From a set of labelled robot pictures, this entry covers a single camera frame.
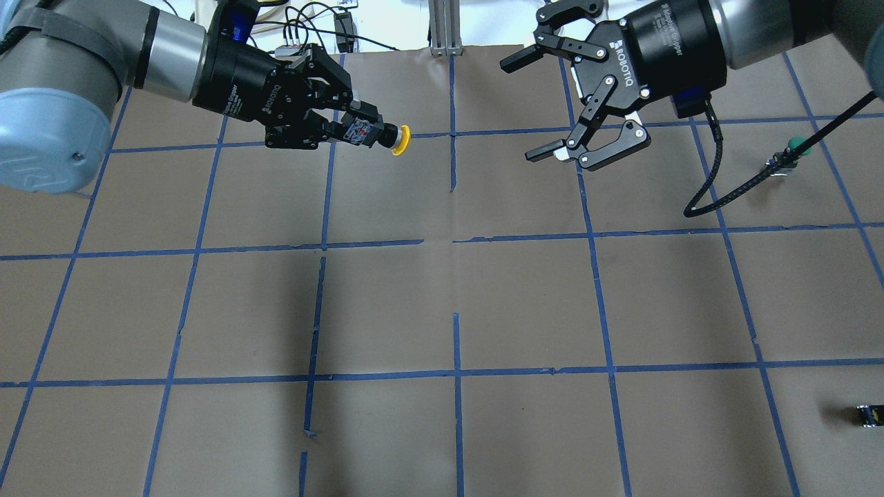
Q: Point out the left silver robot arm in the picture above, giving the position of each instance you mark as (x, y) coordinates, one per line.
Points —
(66, 64)

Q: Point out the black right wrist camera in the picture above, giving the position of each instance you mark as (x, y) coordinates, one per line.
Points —
(693, 101)

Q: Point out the green push button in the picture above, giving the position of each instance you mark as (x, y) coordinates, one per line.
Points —
(782, 163)

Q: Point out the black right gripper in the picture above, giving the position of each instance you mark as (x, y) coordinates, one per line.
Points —
(673, 45)

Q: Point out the yellow push button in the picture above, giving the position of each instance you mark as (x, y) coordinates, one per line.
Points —
(396, 138)

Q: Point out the small black switch block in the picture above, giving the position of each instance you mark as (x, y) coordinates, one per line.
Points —
(869, 415)

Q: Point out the aluminium frame post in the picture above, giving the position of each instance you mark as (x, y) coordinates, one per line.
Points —
(445, 28)

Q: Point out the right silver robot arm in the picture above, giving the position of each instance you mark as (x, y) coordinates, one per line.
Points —
(750, 31)

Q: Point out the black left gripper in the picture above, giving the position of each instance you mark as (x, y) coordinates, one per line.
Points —
(242, 79)

